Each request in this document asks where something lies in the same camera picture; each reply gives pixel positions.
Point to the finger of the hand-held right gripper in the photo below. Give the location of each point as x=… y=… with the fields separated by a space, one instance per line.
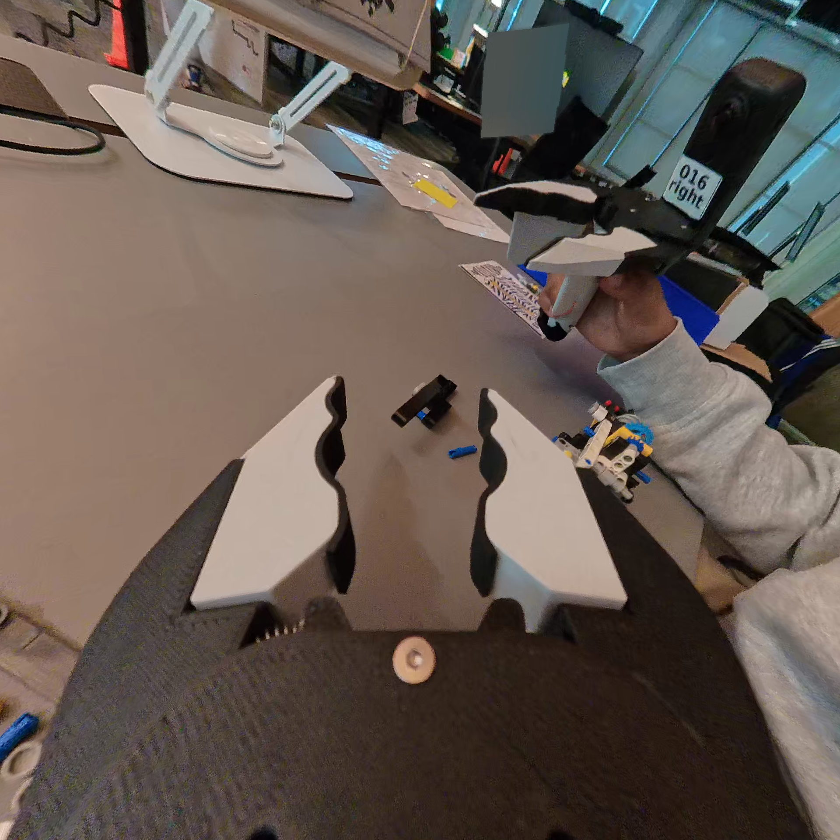
x=548 y=233
x=584 y=253

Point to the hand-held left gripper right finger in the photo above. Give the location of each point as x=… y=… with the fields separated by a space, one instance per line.
x=548 y=525

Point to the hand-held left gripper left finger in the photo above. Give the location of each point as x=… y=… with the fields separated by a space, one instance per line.
x=275 y=505

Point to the blue lego pin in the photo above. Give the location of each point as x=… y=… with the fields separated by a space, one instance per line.
x=463 y=451

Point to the black angled lego piece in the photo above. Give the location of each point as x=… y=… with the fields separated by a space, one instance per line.
x=425 y=408

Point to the person's right forearm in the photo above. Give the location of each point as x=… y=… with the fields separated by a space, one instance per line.
x=722 y=446

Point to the white yellow lego vehicle assembly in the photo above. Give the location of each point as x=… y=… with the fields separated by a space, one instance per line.
x=610 y=453

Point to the blue lego beam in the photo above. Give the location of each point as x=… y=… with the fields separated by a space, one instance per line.
x=16 y=733

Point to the person's right hand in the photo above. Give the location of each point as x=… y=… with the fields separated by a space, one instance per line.
x=623 y=315

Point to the black white patterned sheet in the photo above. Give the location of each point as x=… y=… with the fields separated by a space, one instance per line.
x=502 y=289

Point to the blue plastic bin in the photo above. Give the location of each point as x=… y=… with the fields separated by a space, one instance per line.
x=689 y=308

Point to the white box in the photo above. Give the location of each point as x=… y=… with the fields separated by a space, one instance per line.
x=738 y=315

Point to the paper sheet in plastic sleeve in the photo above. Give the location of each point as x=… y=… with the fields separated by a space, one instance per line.
x=400 y=174

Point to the person's grey sweatshirt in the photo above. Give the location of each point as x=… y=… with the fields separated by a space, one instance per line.
x=800 y=689

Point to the white book stand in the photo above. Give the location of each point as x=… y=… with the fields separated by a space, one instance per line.
x=216 y=144

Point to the white printed board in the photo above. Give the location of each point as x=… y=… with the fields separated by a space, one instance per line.
x=239 y=59

